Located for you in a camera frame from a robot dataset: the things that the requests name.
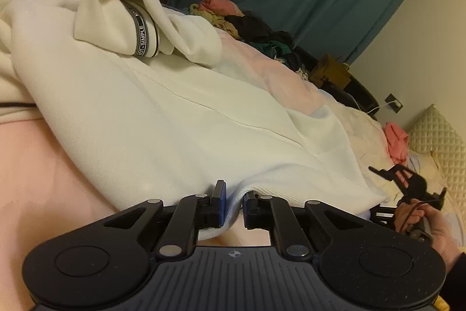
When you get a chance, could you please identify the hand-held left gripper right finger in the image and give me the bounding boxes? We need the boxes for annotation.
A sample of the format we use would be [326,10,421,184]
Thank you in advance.
[242,190,366,259]

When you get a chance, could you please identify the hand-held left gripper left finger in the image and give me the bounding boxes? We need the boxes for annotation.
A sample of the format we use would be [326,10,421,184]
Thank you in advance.
[104,180,228,261]

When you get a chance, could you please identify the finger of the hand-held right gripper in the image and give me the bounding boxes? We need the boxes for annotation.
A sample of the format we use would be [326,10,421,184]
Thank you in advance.
[368,164,428,198]
[368,203,400,229]

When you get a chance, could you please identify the white pants with striped waistband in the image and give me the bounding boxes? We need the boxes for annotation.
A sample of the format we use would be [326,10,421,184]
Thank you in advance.
[0,0,388,242]

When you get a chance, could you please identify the person's right forearm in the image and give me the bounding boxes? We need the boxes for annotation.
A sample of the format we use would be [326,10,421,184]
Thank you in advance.
[445,252,466,311]

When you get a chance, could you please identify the pile of mixed clothes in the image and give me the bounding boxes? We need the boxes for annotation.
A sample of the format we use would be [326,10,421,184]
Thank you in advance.
[189,0,310,73]

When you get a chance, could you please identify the person's right hand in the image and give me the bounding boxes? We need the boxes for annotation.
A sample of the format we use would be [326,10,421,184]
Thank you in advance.
[394,203,464,264]

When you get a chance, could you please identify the pink cloth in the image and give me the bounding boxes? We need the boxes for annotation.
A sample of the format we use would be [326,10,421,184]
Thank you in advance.
[384,122,410,166]

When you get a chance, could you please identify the quilted cream pillow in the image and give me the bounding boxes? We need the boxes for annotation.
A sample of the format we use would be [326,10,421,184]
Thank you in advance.
[406,103,466,220]

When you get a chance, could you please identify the black bedside cabinet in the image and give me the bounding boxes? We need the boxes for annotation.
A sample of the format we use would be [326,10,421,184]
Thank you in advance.
[295,47,380,120]

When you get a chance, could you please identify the yellow cardboard box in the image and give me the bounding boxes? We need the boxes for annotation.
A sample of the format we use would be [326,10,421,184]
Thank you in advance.
[309,53,351,89]

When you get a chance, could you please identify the pink bed sheet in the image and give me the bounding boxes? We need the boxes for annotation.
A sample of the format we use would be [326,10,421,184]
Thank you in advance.
[0,1,412,311]

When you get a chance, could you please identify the black wall socket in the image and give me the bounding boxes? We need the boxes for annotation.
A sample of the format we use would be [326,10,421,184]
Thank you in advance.
[385,93,404,113]

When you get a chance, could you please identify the white charging cable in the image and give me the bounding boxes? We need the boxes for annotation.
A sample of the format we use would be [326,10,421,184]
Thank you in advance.
[344,90,394,115]

